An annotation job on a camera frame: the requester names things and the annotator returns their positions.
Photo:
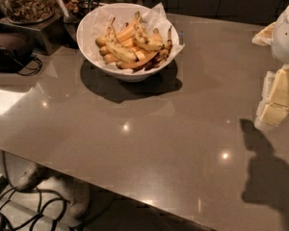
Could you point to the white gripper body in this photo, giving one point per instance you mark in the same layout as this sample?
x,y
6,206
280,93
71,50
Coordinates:
x,y
286,36

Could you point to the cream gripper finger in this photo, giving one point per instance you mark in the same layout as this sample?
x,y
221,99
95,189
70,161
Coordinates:
x,y
264,37
274,106

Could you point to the spotted yellow banana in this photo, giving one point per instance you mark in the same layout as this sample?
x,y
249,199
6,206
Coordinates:
x,y
143,39

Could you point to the white robot base foot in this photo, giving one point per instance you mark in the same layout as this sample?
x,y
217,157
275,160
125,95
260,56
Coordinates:
x,y
76,192

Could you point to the dark overripe small banana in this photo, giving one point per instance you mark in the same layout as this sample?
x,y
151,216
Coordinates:
x,y
162,55

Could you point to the large smooth yellow banana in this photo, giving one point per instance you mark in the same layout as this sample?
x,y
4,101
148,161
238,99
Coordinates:
x,y
145,58

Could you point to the yellow banana bunch underneath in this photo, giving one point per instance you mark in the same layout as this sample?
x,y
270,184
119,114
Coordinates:
x,y
100,42

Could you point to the spotted banana front left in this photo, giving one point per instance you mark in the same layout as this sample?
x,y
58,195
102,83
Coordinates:
x,y
121,51

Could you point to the white ceramic bowl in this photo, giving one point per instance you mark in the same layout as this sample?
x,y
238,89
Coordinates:
x,y
94,24

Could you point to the serving tongs with tag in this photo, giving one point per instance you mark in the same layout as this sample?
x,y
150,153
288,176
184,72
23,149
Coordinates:
x,y
68,17

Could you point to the dark metal stand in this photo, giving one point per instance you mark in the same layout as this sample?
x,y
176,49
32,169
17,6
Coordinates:
x,y
48,35

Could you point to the glass jar of nuts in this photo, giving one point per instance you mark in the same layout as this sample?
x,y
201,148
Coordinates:
x,y
27,11

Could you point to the black appliance on counter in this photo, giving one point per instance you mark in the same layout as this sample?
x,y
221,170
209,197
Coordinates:
x,y
15,52

